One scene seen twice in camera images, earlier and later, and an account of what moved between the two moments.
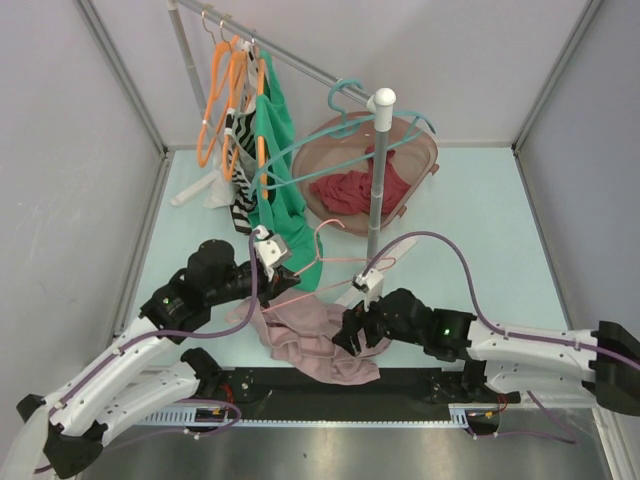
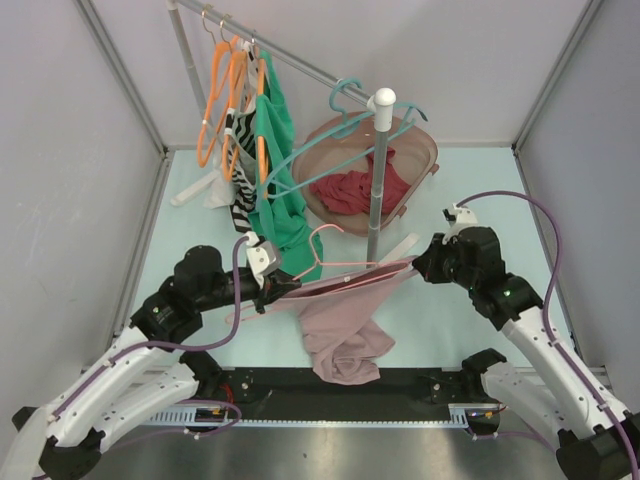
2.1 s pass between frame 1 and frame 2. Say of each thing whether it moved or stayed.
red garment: stayed
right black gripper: moved
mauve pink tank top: moved
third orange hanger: stayed
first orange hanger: stayed
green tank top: stayed
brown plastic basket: stayed
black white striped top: stayed
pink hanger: moved
